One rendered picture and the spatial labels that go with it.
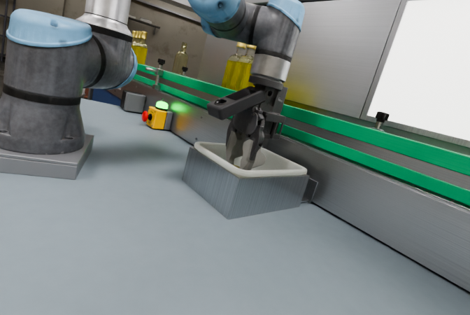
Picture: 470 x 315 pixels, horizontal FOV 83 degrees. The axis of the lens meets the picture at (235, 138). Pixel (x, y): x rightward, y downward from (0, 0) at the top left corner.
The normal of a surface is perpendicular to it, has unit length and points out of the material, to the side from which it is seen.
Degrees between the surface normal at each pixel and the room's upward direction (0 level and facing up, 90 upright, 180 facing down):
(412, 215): 90
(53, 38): 89
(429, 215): 90
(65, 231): 0
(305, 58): 90
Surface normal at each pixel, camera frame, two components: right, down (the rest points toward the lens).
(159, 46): 0.33, 0.26
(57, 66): 0.70, 0.34
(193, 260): 0.25, -0.95
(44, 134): 0.63, 0.04
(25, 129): 0.37, -0.01
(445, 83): -0.74, -0.07
